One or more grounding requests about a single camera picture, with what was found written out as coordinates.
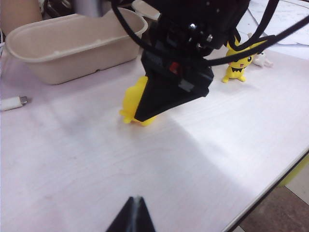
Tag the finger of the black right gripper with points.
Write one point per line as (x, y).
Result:
(169, 96)

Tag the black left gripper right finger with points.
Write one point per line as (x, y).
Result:
(143, 217)

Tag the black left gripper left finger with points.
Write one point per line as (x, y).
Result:
(126, 217)

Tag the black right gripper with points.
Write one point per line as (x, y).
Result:
(198, 24)

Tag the yellow duck doll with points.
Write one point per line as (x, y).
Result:
(131, 99)

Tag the yellow and black Pichu doll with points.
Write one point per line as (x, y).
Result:
(235, 72)

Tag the small white cat doll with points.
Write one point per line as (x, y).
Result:
(262, 60)

